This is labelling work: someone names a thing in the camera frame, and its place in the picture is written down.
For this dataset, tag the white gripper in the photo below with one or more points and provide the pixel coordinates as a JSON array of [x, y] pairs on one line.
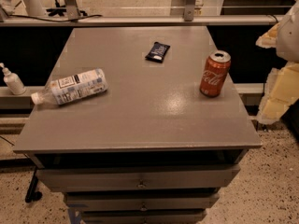
[[290, 36]]

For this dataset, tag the clear plastic water bottle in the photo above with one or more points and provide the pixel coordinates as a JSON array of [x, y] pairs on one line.
[[69, 89]]

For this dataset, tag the red coke can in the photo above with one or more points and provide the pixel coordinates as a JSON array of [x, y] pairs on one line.
[[215, 72]]

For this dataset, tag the white pump dispenser bottle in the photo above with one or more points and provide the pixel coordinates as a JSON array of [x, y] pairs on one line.
[[13, 81]]

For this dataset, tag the dark blue snack packet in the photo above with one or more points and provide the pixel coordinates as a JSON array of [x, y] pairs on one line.
[[157, 52]]

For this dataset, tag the grey drawer cabinet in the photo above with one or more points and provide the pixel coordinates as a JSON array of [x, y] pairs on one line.
[[152, 114]]

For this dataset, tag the top grey drawer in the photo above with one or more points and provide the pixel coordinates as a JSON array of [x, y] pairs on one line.
[[140, 178]]

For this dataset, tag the grey drawer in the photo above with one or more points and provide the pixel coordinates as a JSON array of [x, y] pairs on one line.
[[187, 216], [140, 178], [142, 201]]

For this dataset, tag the middle grey drawer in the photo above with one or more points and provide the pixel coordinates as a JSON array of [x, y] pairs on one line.
[[142, 201]]

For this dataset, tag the bottom grey drawer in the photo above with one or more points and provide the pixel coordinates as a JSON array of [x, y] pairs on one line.
[[187, 216]]

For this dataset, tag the black caster wheel leg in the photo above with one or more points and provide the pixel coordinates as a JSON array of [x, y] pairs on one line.
[[32, 194]]

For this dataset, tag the right metal frame post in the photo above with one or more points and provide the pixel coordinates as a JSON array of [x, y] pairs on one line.
[[189, 10]]

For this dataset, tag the metal frame post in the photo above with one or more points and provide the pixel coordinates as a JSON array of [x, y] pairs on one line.
[[189, 10], [72, 10]]

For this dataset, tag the left metal frame post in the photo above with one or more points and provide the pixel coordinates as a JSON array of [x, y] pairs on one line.
[[72, 10]]

